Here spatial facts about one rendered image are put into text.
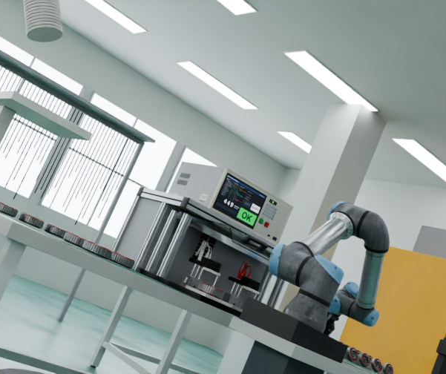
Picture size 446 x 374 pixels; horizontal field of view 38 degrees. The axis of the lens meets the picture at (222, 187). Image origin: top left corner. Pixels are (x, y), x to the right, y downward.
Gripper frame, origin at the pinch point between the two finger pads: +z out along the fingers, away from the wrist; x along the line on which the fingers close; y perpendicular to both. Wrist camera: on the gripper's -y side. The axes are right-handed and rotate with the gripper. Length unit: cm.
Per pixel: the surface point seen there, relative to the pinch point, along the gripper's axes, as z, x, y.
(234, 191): -37, -62, -22
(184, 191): -18, -80, -32
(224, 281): 4.8, -44.1, -13.3
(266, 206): -33, -44, -29
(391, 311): 144, 187, -255
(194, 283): -4, -62, 8
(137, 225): -1, -92, -16
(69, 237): -10, -118, 21
